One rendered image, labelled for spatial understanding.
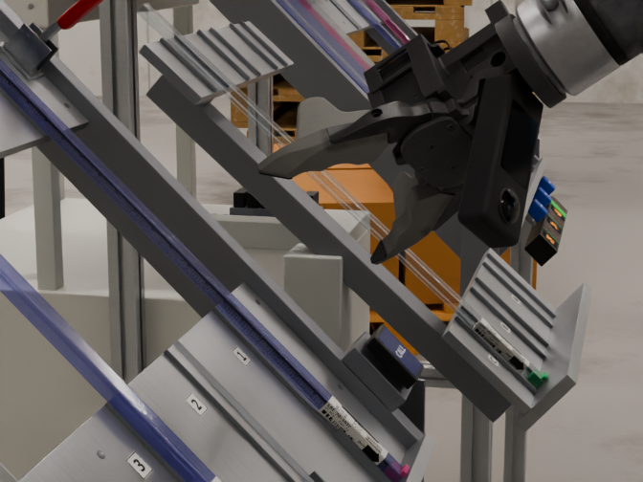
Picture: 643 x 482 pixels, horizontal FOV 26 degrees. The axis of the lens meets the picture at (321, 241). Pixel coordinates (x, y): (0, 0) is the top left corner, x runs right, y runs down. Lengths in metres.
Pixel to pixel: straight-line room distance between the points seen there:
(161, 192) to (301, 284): 0.30
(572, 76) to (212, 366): 0.32
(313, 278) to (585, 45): 0.53
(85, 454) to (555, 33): 0.42
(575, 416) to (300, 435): 2.43
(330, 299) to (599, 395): 2.22
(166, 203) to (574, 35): 0.37
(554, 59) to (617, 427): 2.44
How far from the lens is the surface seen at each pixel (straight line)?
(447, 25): 5.69
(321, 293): 1.40
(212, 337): 1.02
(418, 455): 1.09
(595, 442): 3.25
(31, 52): 1.13
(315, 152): 0.96
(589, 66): 0.96
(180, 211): 1.13
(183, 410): 0.91
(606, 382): 3.68
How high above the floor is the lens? 1.13
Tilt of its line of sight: 12 degrees down
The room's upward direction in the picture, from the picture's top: straight up
